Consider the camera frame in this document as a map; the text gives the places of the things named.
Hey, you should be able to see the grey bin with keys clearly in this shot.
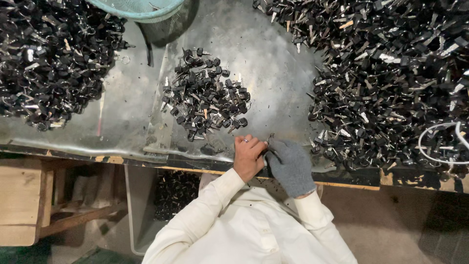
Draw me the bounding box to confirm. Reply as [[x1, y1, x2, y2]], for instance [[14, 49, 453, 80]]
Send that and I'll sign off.
[[124, 164, 220, 256]]

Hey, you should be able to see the person's left hand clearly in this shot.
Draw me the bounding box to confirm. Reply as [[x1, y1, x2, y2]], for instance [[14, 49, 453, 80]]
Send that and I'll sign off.
[[233, 135, 268, 183]]

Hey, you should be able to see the small pile of black keys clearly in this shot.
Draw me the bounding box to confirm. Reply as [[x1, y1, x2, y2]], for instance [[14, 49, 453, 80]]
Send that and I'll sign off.
[[160, 47, 252, 143]]

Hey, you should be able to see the white cable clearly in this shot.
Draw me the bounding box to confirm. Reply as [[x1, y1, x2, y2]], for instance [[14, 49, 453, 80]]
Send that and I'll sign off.
[[418, 121, 469, 165]]

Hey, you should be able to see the teal plastic basket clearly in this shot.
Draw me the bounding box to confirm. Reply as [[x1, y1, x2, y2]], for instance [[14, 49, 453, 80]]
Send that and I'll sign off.
[[86, 0, 187, 24]]

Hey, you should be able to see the large heap of ringed keys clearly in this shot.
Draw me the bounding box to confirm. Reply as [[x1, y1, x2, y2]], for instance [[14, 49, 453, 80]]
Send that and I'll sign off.
[[0, 0, 136, 132]]

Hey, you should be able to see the person's right hand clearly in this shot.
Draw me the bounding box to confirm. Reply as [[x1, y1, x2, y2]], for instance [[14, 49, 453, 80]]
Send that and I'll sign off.
[[265, 138, 317, 199]]

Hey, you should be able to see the clear plastic sheet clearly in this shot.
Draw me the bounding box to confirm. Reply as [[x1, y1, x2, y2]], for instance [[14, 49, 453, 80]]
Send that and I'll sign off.
[[0, 22, 330, 164]]

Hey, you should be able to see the wooden stool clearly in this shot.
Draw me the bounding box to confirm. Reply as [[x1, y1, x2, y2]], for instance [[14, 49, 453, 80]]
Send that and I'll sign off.
[[0, 158, 127, 247]]

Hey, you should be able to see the huge heap of black keys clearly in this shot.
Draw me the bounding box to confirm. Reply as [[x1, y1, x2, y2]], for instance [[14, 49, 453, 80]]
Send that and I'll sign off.
[[252, 0, 469, 176]]

